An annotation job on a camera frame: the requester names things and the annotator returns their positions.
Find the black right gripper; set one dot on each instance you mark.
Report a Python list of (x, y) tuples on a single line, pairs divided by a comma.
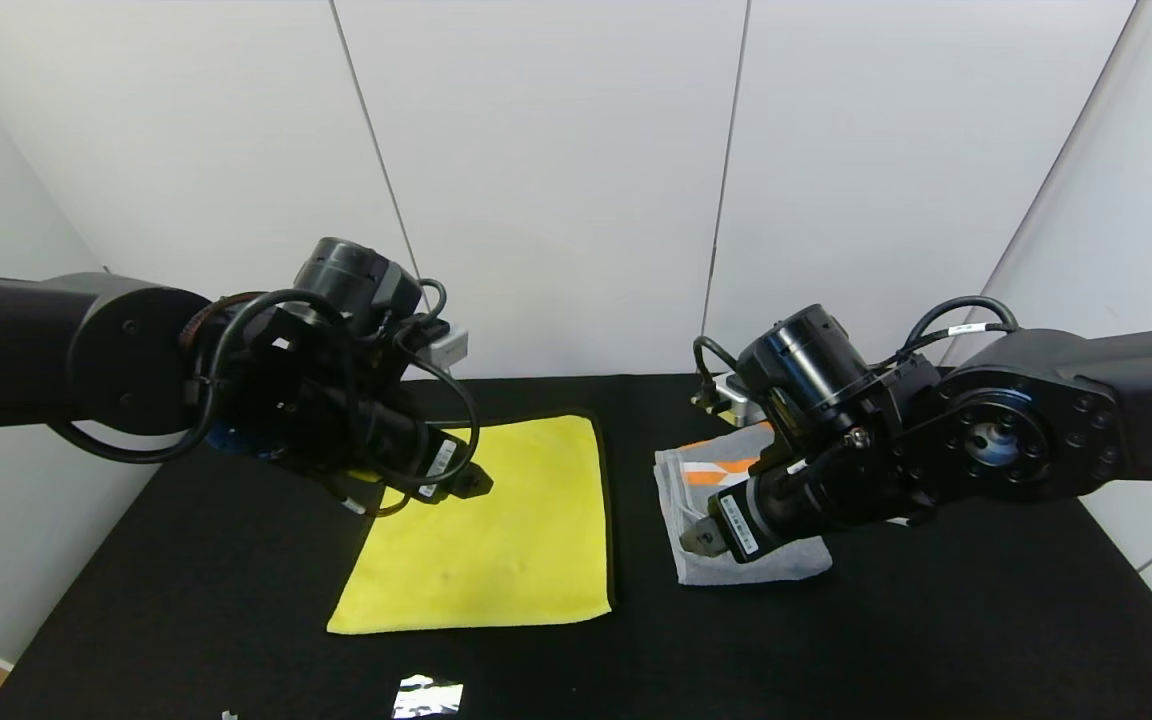
[(737, 525)]

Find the grey towel with orange marks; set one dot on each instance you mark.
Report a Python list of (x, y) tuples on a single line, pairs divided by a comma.
[(706, 470)]

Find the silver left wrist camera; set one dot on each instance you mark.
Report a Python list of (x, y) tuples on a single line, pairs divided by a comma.
[(448, 348)]

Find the shiny silver foil piece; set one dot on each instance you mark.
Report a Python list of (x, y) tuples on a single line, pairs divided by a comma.
[(426, 697)]

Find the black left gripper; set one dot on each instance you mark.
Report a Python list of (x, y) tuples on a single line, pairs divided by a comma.
[(443, 463)]

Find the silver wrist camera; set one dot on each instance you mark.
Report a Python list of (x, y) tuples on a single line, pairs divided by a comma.
[(741, 405), (448, 348)]

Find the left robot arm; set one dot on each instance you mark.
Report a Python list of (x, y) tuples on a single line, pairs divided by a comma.
[(36, 350)]

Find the yellow microfibre towel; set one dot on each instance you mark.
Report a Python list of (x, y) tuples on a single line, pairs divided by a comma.
[(496, 540)]

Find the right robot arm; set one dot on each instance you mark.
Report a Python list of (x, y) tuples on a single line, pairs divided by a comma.
[(1036, 430)]

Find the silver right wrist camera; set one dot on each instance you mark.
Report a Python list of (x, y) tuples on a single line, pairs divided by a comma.
[(741, 405)]

